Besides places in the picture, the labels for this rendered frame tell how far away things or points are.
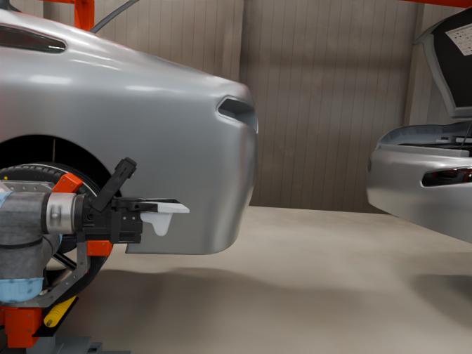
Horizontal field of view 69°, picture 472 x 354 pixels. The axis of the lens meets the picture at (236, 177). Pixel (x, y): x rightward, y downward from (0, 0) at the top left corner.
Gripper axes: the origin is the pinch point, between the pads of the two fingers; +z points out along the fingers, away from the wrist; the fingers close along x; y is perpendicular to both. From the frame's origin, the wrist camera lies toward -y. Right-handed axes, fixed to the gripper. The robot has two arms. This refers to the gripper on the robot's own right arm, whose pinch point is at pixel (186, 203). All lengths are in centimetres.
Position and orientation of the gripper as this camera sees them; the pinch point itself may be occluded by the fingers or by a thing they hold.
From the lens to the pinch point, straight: 70.0
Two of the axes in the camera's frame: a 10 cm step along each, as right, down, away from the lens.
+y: -0.3, 10.0, 0.0
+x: 2.6, 0.1, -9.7
